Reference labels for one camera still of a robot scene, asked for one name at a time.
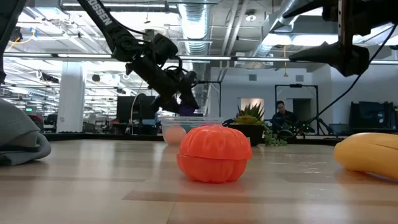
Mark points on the long horizontal light bar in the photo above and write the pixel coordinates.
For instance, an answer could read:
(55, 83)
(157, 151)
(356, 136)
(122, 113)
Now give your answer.
(264, 59)

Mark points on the grey cloth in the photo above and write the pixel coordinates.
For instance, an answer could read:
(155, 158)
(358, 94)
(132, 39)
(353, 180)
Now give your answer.
(18, 137)

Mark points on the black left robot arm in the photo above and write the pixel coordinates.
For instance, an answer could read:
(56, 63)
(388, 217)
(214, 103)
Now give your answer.
(102, 21)

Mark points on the person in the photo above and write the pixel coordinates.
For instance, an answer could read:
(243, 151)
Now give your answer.
(282, 116)

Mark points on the clear plastic tupperware container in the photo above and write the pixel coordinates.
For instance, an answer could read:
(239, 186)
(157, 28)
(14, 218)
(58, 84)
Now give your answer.
(169, 121)

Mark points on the black equipment cabinet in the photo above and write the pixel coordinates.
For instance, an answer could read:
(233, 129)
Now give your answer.
(371, 115)

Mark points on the potted succulent plant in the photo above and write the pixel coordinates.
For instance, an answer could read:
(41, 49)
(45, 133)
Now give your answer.
(251, 116)

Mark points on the silver ventilation duct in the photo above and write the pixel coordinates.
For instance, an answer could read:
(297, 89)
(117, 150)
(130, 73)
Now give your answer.
(195, 25)

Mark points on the purple toy grapes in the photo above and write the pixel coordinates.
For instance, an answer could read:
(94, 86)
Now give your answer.
(186, 111)

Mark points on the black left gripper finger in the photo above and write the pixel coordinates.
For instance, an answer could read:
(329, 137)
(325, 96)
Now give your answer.
(168, 105)
(189, 90)

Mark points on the black frame stand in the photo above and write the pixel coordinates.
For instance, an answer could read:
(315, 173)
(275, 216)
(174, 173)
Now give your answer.
(211, 82)
(295, 85)

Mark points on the black ceiling camera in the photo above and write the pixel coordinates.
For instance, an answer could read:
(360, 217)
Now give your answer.
(14, 33)

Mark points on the black aluminium table frame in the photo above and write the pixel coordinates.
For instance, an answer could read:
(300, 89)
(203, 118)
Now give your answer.
(93, 136)

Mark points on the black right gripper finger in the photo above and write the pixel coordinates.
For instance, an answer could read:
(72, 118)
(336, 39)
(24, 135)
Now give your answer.
(348, 59)
(311, 4)

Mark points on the peach toy fruit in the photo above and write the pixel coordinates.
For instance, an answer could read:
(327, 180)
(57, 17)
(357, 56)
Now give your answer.
(174, 135)

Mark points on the black computer monitor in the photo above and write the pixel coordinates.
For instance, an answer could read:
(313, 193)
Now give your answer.
(127, 109)

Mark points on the white building column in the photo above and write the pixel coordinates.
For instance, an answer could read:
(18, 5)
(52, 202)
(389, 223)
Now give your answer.
(71, 99)

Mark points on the yellow toy banana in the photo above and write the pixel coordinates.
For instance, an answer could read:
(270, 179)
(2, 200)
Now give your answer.
(370, 154)

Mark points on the orange toy pumpkin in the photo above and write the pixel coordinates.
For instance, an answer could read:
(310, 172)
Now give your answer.
(214, 155)

